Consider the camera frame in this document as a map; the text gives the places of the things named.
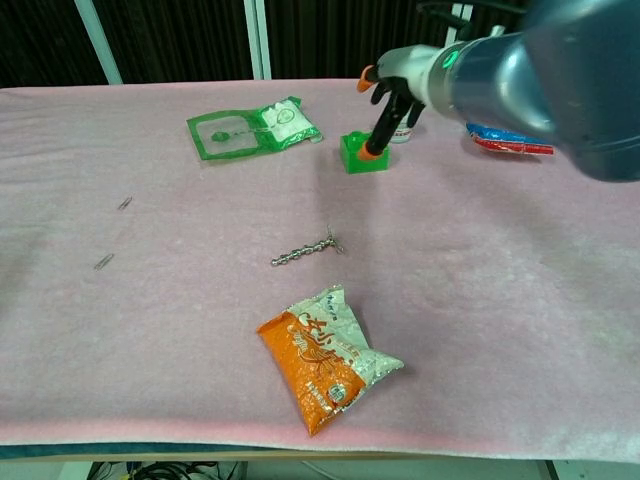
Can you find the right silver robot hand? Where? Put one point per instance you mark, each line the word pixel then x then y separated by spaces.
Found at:
pixel 407 70

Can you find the small white plastic jar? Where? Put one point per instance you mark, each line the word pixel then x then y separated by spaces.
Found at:
pixel 401 135

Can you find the green toy building brick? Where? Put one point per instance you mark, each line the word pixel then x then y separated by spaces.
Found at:
pixel 352 161

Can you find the blue snack packet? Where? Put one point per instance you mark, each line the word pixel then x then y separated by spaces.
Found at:
pixel 500 140

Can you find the green cotton pad bag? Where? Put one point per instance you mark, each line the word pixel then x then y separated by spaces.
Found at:
pixel 280 125

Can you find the orange snack packet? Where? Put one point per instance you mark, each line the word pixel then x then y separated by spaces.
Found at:
pixel 320 370

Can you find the pink table cloth mat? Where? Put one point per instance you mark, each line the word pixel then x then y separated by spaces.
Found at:
pixel 200 325

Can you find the white partition frame post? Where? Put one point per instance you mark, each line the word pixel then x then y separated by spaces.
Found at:
pixel 462 32
pixel 100 45
pixel 257 40

